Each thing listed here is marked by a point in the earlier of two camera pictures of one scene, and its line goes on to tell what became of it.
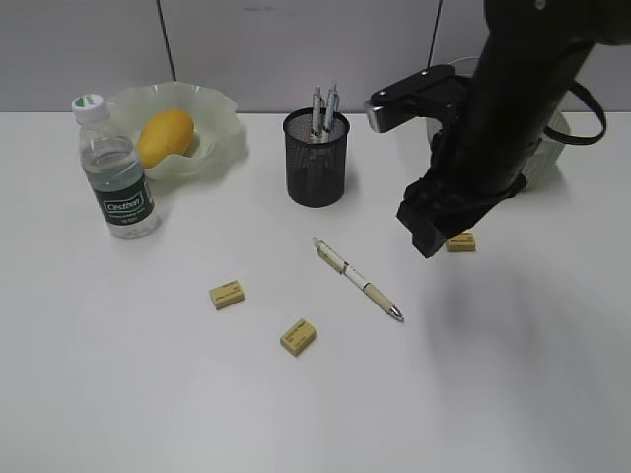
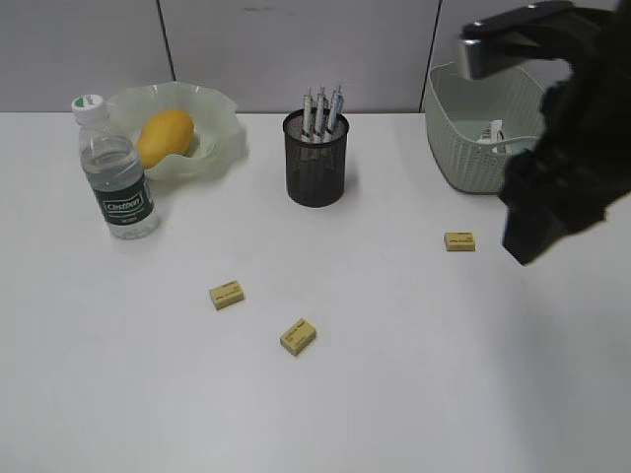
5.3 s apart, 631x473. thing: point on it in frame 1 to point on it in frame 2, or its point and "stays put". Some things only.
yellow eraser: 463,242 stays put
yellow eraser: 227,295 stays put
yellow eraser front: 299,337 stays put
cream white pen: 342,265 to 308,115
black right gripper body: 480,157 to 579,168
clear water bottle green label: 111,160 stays put
